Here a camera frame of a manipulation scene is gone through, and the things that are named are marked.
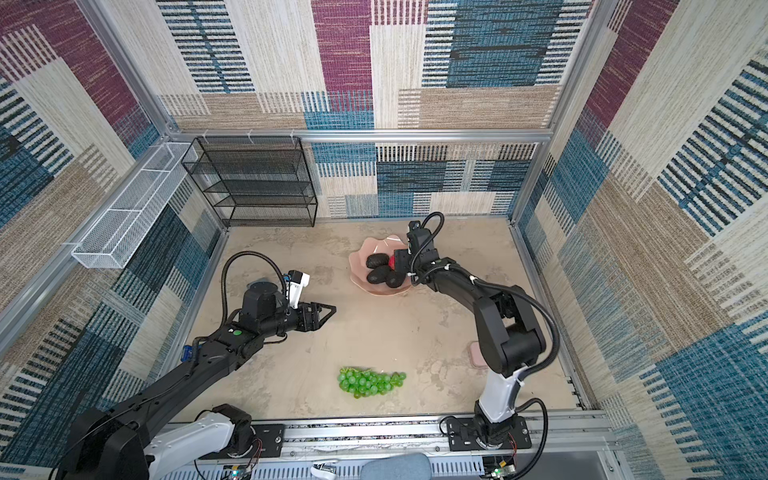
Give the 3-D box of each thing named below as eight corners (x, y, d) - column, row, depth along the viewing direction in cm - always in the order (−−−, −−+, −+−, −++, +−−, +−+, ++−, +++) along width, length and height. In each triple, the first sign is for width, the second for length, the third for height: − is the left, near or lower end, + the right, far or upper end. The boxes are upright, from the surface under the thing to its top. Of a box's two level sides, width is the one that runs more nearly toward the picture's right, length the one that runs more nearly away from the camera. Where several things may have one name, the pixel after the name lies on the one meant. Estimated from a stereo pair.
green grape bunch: (339, 397, 81) (336, 392, 77) (341, 373, 85) (339, 367, 81) (405, 397, 81) (406, 392, 77) (404, 373, 85) (405, 367, 81)
